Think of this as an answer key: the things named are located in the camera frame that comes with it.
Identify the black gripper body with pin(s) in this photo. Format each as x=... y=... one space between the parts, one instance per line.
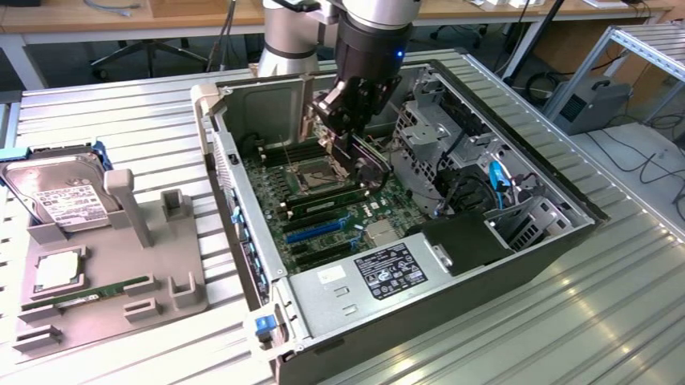
x=374 y=48

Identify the green graphics card black cooler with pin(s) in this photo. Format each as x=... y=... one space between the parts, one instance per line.
x=369 y=172

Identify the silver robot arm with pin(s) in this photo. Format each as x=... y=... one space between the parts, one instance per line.
x=284 y=40

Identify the silver disk bay cage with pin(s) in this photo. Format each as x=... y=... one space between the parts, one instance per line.
x=422 y=128

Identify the thin socket locking lever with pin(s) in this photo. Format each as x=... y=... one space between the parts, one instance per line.
x=288 y=152

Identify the black office chair base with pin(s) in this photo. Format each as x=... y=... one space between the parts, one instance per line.
x=153 y=50
x=454 y=29

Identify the long wooden desk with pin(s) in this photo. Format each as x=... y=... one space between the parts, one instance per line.
x=454 y=12

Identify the CPU socket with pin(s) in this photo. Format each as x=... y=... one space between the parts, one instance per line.
x=310 y=176

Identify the green Dell motherboard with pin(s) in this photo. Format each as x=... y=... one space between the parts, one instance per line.
x=268 y=180

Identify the labelled RAM stick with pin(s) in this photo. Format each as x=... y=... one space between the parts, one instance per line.
x=321 y=206

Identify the long black expansion slot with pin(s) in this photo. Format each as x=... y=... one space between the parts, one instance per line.
x=310 y=225

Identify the black slanted pole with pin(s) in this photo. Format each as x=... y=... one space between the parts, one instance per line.
x=536 y=38

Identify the silver chipset heatsink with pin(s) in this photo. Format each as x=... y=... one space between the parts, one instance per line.
x=385 y=232

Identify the blue expansion slot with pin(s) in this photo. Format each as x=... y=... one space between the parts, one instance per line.
x=313 y=236

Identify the short black expansion slot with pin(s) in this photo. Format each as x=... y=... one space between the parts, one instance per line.
x=326 y=258

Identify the grey box device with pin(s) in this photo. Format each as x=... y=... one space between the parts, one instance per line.
x=595 y=108

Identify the black plastic shroud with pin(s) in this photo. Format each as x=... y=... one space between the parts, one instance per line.
x=460 y=244

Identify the silver perforated disk bay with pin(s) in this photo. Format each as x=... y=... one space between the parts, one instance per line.
x=527 y=230

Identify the silver power supply unit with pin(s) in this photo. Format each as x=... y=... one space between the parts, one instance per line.
x=332 y=305

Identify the open black PC case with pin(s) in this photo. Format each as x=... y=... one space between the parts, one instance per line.
x=428 y=321

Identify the blue case latch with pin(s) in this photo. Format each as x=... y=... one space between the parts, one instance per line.
x=265 y=325

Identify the silver hard disk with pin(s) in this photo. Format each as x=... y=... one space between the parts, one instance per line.
x=59 y=188

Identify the grey parts rack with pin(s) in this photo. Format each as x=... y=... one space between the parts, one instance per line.
x=107 y=256

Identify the blue connector part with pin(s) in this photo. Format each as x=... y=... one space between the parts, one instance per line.
x=14 y=154

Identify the green RAM stick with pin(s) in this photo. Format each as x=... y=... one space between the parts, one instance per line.
x=107 y=289

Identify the silver CPU chip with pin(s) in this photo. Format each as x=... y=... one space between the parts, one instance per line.
x=57 y=270

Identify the aluminium frame rack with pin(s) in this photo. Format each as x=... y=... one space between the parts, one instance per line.
x=648 y=42

